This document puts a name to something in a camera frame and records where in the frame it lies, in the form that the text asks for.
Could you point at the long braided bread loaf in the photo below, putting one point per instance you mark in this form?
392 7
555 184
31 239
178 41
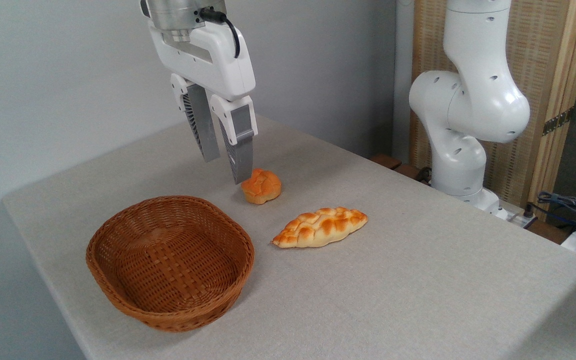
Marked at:
318 227

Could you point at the brown wooden blocks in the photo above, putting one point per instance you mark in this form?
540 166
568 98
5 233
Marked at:
388 161

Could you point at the grey linen tablecloth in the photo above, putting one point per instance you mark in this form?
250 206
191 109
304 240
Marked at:
393 290

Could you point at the brown woven wicker basket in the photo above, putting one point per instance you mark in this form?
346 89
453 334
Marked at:
133 300

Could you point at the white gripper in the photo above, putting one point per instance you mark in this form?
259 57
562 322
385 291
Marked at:
218 60

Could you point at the brass screen hinge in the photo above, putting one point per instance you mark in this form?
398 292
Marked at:
557 121

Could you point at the round orange bread roll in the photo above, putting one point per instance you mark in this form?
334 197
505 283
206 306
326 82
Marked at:
263 187

